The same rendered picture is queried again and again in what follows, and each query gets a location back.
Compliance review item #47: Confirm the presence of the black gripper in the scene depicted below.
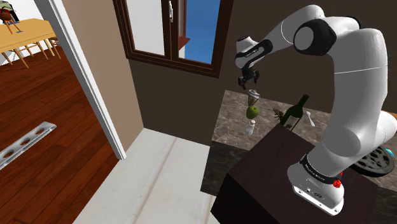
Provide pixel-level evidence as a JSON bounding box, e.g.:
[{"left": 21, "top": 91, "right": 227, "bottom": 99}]
[{"left": 237, "top": 68, "right": 261, "bottom": 90}]

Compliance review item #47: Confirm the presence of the grey patterned cup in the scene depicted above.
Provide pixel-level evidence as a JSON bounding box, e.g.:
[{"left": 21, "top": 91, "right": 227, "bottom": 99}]
[{"left": 247, "top": 89, "right": 261, "bottom": 107}]

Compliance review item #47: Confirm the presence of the green apple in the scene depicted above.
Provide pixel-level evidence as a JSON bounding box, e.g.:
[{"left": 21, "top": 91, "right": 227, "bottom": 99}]
[{"left": 246, "top": 105, "right": 260, "bottom": 120}]

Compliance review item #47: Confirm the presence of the brown insect figure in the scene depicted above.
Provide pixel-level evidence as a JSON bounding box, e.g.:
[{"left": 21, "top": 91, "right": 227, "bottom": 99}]
[{"left": 272, "top": 107, "right": 285, "bottom": 122}]

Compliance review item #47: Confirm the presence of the dark green wine bottle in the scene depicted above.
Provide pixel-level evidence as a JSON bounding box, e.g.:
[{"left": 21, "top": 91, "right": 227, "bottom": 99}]
[{"left": 279, "top": 94, "right": 310, "bottom": 130}]

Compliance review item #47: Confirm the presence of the white plastic spoon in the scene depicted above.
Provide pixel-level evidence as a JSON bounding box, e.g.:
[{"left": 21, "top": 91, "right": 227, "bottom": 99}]
[{"left": 305, "top": 110, "right": 316, "bottom": 128}]

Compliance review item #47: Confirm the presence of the dark brown framed window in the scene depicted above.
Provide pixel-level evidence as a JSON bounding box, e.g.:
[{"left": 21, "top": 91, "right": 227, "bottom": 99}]
[{"left": 112, "top": 0, "right": 235, "bottom": 79}]

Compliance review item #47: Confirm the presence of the dark brown robot stand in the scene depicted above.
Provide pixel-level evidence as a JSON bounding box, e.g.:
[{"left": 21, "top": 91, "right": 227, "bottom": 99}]
[{"left": 210, "top": 123, "right": 380, "bottom": 224}]

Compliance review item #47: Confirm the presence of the black round stove burner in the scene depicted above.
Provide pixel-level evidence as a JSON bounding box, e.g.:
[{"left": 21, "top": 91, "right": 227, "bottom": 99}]
[{"left": 349, "top": 144, "right": 395, "bottom": 178}]

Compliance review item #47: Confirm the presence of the light wooden dining table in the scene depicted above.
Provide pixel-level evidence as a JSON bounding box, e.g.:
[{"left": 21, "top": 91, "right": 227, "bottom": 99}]
[{"left": 0, "top": 18, "right": 57, "bottom": 69}]

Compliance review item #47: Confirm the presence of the brown bowl on stand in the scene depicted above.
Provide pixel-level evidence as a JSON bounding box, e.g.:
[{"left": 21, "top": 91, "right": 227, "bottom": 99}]
[{"left": 0, "top": 8, "right": 23, "bottom": 35}]

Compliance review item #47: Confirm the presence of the grey metal bracket with holes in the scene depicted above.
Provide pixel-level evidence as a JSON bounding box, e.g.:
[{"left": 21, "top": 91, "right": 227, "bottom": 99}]
[{"left": 0, "top": 121, "right": 58, "bottom": 171}]

